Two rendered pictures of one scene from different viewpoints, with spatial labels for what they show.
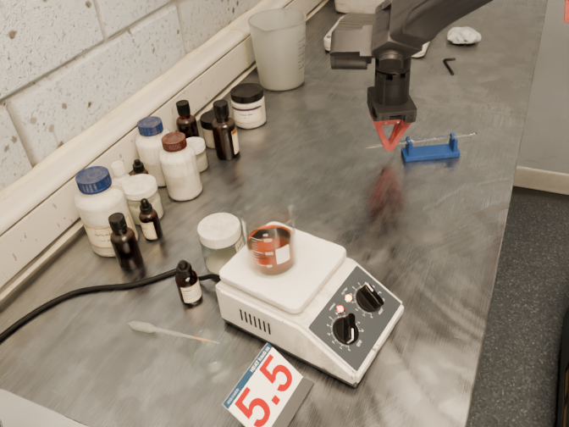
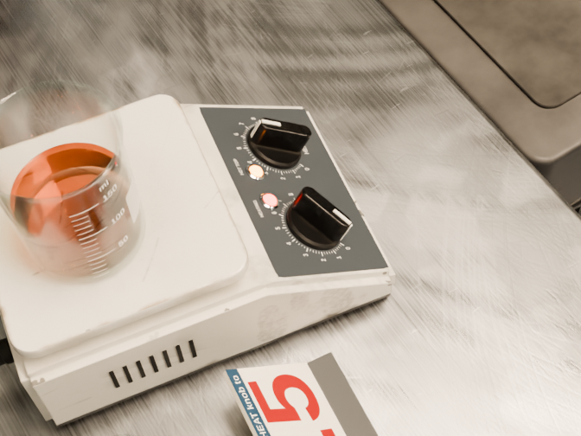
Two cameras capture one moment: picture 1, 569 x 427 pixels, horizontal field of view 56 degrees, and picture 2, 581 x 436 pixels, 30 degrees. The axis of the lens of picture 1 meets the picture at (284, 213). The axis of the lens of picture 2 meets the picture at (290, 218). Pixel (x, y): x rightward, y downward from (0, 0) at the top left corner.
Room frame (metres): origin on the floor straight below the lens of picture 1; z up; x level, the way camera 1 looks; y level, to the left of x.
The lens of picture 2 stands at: (0.24, 0.19, 1.29)
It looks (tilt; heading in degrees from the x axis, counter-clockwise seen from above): 59 degrees down; 304
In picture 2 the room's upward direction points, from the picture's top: 4 degrees counter-clockwise
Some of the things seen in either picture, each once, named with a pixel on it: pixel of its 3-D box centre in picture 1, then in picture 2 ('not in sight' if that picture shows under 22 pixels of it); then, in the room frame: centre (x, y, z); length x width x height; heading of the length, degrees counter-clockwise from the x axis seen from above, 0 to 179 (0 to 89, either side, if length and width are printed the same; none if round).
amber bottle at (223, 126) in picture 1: (224, 129); not in sight; (0.89, 0.10, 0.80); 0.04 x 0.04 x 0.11
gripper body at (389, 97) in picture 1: (391, 87); not in sight; (0.82, -0.20, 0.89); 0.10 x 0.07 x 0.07; 0
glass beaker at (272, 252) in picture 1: (267, 238); (64, 193); (0.48, 0.02, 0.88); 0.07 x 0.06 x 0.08; 69
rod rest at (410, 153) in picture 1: (430, 146); not in sight; (0.82, -0.27, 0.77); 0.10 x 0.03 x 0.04; 90
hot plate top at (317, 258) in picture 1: (283, 263); (101, 218); (0.48, 0.01, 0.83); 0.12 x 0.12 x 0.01; 53
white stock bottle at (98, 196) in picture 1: (104, 210); not in sight; (0.65, 0.27, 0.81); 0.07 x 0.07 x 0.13
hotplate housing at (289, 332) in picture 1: (302, 295); (162, 242); (0.47, -0.01, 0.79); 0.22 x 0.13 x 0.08; 53
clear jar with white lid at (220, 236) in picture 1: (223, 246); not in sight; (0.57, 0.09, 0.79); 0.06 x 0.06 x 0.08
